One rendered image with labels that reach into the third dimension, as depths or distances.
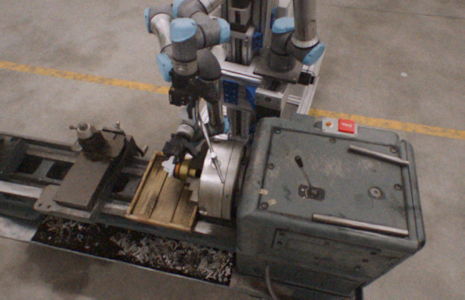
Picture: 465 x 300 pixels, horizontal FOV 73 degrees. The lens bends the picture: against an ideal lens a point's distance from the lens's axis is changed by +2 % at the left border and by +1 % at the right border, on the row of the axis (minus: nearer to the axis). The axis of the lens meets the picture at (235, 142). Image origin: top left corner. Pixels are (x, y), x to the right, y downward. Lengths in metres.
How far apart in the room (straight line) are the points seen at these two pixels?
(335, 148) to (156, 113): 2.12
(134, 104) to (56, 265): 1.50
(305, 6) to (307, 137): 0.48
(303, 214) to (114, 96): 2.60
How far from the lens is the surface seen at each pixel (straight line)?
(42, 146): 1.97
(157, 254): 1.73
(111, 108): 3.22
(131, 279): 2.36
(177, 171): 1.30
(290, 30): 1.47
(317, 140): 1.21
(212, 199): 1.16
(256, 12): 1.70
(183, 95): 1.04
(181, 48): 0.96
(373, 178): 1.18
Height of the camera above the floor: 2.20
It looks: 54 degrees down
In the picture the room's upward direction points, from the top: 1 degrees counter-clockwise
